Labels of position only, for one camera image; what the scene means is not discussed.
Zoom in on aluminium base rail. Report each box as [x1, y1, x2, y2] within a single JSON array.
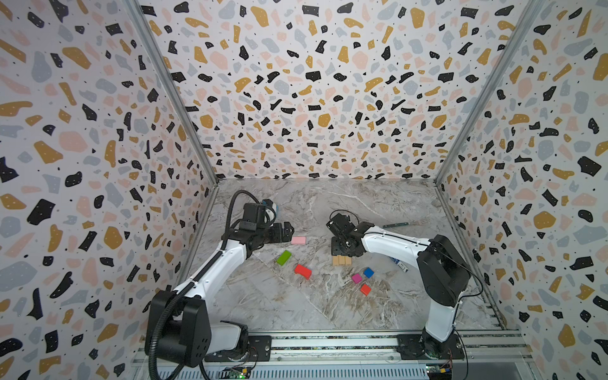
[[127, 328, 535, 369]]

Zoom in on pink rectangular block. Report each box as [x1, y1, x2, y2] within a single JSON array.
[[291, 236, 307, 245]]

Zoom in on magenta cube block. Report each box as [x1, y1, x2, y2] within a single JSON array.
[[351, 273, 363, 283]]

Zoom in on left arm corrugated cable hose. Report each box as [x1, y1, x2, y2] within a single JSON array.
[[146, 189, 261, 380]]

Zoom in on red arch block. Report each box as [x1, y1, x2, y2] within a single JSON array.
[[294, 264, 312, 280]]

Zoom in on dark green rectangular block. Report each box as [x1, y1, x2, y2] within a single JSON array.
[[275, 250, 292, 266]]

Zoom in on blue white marker pen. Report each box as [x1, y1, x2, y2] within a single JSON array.
[[391, 258, 409, 272]]

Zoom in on small red cube block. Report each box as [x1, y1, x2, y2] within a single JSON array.
[[359, 284, 371, 296]]

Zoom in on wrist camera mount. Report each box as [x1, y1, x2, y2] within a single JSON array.
[[238, 199, 277, 231], [326, 212, 363, 238]]

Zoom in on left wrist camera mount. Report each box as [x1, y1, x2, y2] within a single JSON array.
[[238, 199, 277, 231]]

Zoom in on left corner metal post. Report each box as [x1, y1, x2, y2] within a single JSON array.
[[123, 0, 219, 188]]

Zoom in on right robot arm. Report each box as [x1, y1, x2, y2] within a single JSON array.
[[327, 222, 471, 359]]

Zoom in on right corner metal post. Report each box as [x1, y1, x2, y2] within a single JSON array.
[[434, 0, 543, 188]]

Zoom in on corner metal post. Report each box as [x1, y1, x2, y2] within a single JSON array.
[[434, 0, 543, 188], [123, 0, 219, 188]]

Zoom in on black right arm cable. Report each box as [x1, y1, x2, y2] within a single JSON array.
[[328, 208, 485, 380]]

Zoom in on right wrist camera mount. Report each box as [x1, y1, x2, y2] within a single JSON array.
[[326, 212, 363, 238]]

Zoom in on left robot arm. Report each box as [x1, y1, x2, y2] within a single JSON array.
[[145, 222, 283, 379]]

